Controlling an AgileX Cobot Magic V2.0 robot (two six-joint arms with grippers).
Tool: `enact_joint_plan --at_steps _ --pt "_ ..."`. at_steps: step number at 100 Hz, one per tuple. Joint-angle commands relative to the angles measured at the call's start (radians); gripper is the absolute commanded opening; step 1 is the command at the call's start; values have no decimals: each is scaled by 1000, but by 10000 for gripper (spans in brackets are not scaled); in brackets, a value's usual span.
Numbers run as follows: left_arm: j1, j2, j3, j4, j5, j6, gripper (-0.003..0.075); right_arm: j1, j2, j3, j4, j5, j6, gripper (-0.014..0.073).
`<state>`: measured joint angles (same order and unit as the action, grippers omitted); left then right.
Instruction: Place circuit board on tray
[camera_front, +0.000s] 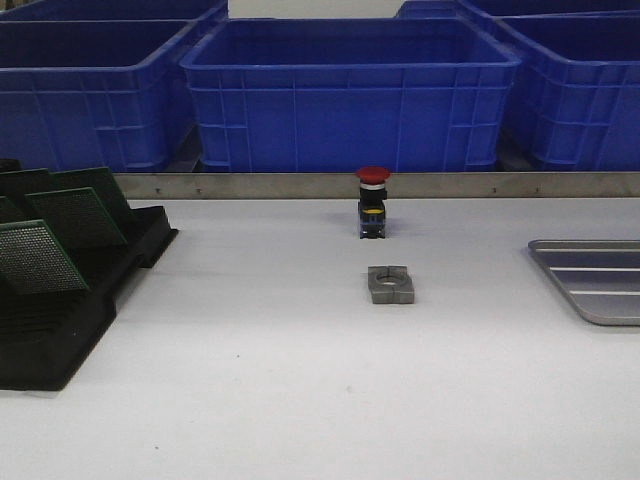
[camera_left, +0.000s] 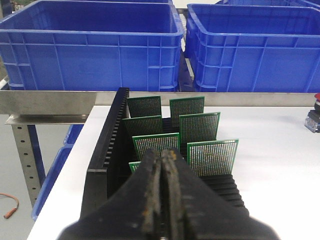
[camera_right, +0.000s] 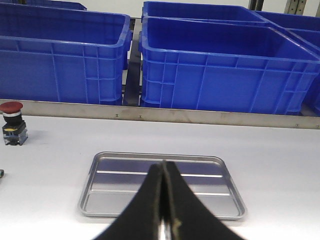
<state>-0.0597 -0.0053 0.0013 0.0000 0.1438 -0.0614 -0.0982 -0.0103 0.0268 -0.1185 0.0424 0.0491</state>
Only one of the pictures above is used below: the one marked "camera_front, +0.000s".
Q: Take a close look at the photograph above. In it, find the green circuit board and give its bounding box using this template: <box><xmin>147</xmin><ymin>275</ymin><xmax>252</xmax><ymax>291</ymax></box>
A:
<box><xmin>1</xmin><ymin>219</ymin><xmax>90</xmax><ymax>295</ymax></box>
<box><xmin>26</xmin><ymin>187</ymin><xmax>128</xmax><ymax>249</ymax></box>
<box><xmin>52</xmin><ymin>167</ymin><xmax>136</xmax><ymax>225</ymax></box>

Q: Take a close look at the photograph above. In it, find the silver metal tray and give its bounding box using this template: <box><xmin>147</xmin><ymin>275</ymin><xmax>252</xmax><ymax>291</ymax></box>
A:
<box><xmin>528</xmin><ymin>240</ymin><xmax>639</xmax><ymax>327</ymax></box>

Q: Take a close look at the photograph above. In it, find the black slotted board rack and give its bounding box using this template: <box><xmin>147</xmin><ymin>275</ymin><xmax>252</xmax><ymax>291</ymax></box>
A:
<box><xmin>1</xmin><ymin>206</ymin><xmax>177</xmax><ymax>391</ymax></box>

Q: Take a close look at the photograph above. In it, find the rear dark circuit board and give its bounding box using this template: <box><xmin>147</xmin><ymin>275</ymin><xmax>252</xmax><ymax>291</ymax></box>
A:
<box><xmin>1</xmin><ymin>169</ymin><xmax>55</xmax><ymax>223</ymax></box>

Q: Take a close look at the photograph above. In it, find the red emergency stop button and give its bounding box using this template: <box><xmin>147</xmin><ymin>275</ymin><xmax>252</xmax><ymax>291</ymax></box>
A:
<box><xmin>356</xmin><ymin>166</ymin><xmax>391</xmax><ymax>239</ymax></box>

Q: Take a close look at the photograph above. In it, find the grey metal clamp block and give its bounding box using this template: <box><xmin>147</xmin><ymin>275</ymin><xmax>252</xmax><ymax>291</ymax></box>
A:
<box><xmin>367</xmin><ymin>265</ymin><xmax>415</xmax><ymax>304</ymax></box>

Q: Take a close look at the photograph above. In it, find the centre blue plastic crate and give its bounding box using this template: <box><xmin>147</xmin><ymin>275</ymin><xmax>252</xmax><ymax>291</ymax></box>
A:
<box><xmin>181</xmin><ymin>18</ymin><xmax>519</xmax><ymax>173</ymax></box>

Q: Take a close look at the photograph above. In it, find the blue plastic crate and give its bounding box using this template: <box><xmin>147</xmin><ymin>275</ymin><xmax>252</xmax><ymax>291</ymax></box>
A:
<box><xmin>1</xmin><ymin>20</ymin><xmax>198</xmax><ymax>172</ymax></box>
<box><xmin>181</xmin><ymin>18</ymin><xmax>519</xmax><ymax>173</ymax></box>
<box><xmin>495</xmin><ymin>15</ymin><xmax>639</xmax><ymax>171</ymax></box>

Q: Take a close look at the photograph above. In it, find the left blue plastic crate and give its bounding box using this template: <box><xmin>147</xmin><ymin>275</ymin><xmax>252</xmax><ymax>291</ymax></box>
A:
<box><xmin>1</xmin><ymin>20</ymin><xmax>198</xmax><ymax>172</ymax></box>

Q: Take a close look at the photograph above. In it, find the right blue plastic crate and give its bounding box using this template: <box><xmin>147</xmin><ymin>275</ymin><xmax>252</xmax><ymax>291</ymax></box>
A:
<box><xmin>495</xmin><ymin>15</ymin><xmax>639</xmax><ymax>171</ymax></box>

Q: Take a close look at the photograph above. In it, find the far right blue crate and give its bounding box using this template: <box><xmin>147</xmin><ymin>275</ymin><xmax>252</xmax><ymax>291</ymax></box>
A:
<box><xmin>396</xmin><ymin>0</ymin><xmax>639</xmax><ymax>19</ymax></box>

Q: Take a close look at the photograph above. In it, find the far left blue crate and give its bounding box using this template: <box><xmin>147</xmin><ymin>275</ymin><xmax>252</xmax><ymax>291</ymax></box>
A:
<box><xmin>1</xmin><ymin>0</ymin><xmax>228</xmax><ymax>21</ymax></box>

